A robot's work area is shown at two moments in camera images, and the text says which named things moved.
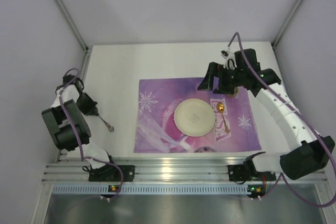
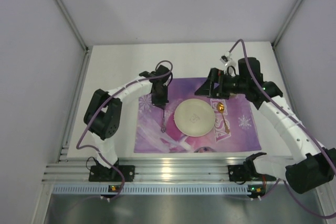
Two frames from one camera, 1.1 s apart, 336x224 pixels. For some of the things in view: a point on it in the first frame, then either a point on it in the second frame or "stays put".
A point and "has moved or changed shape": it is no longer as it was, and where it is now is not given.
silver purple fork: x=111 y=128 has moved or changed shape
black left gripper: x=91 y=107 -> x=160 y=102
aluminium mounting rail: x=150 y=169 stays put
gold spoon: x=221 y=108 stays put
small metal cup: x=236 y=91 stays put
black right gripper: x=219 y=77 -> x=214 y=83
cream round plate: x=194 y=117 stays put
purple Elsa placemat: x=234 y=128 stays put
